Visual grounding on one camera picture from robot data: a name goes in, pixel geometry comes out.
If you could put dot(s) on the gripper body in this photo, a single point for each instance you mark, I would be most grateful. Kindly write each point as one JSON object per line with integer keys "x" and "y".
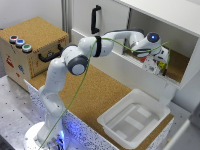
{"x": 152, "y": 62}

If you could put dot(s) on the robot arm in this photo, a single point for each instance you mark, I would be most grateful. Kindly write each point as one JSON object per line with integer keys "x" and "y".
{"x": 55, "y": 83}

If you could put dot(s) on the white cabinet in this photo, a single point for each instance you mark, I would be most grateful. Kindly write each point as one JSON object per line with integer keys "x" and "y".
{"x": 151, "y": 11}

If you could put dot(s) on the white sliding door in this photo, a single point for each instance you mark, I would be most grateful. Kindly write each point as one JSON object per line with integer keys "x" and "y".
{"x": 111, "y": 18}

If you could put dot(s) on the white plastic box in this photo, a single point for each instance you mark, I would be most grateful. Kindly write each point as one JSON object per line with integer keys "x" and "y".
{"x": 133, "y": 120}

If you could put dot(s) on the green button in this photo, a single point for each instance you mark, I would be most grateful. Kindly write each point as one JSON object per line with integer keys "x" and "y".
{"x": 27, "y": 47}

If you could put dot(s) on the blue button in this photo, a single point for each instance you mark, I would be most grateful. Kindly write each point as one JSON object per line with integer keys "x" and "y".
{"x": 20, "y": 42}

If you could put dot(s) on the red button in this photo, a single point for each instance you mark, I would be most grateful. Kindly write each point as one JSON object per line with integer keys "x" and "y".
{"x": 13, "y": 38}

